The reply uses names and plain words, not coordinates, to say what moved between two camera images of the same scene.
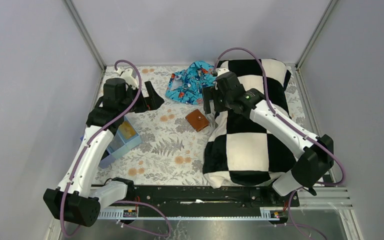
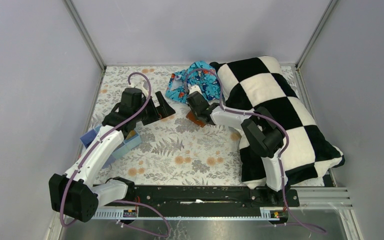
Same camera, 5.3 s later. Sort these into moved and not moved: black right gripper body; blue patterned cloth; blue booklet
Moved: black right gripper body
Not moved: blue patterned cloth; blue booklet
